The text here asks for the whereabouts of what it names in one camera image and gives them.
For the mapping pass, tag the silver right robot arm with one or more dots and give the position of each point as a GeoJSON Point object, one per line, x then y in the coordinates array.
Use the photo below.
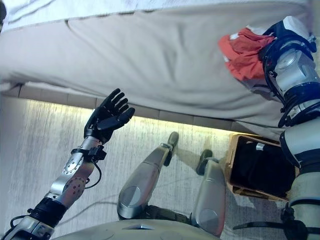
{"type": "Point", "coordinates": [295, 70]}

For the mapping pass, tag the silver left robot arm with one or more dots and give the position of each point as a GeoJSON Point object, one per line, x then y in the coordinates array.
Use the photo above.
{"type": "Point", "coordinates": [70, 180]}

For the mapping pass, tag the red garment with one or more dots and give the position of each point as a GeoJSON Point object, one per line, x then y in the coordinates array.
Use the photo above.
{"type": "Point", "coordinates": [245, 55]}

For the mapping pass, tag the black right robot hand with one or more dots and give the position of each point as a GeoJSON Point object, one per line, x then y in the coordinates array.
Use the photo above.
{"type": "Point", "coordinates": [292, 27]}

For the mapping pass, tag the woven wicker laundry basket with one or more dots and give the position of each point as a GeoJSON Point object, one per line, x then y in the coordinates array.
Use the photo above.
{"type": "Point", "coordinates": [233, 150]}

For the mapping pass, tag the bed with beige cover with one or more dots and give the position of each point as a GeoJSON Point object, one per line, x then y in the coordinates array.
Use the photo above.
{"type": "Point", "coordinates": [125, 55]}

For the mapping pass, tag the silver left robot leg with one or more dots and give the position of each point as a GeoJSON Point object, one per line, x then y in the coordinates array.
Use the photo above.
{"type": "Point", "coordinates": [142, 180]}

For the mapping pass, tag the white garment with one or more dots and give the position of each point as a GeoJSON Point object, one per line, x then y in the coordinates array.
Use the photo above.
{"type": "Point", "coordinates": [255, 86]}

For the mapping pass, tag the black garment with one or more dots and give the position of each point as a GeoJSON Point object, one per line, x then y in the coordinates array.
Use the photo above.
{"type": "Point", "coordinates": [260, 170]}

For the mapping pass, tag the grey robot torso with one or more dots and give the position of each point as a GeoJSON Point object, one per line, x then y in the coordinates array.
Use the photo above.
{"type": "Point", "coordinates": [137, 231]}

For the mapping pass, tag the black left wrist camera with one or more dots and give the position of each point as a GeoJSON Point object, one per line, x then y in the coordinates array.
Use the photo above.
{"type": "Point", "coordinates": [97, 152]}

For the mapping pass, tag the white bed sheet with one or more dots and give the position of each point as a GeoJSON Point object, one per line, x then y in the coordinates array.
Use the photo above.
{"type": "Point", "coordinates": [75, 10]}

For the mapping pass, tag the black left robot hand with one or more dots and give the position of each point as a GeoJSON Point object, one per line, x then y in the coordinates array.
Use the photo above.
{"type": "Point", "coordinates": [105, 120]}

